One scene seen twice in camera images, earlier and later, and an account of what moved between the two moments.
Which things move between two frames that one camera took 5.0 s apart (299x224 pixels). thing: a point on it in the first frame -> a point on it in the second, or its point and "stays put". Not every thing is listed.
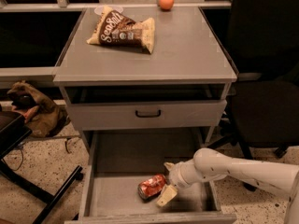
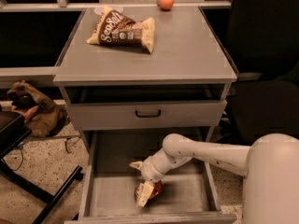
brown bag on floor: (43, 118) stays put
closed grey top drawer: (146, 114) stays put
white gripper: (176, 175) -> (149, 171)
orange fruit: (166, 1) stays put
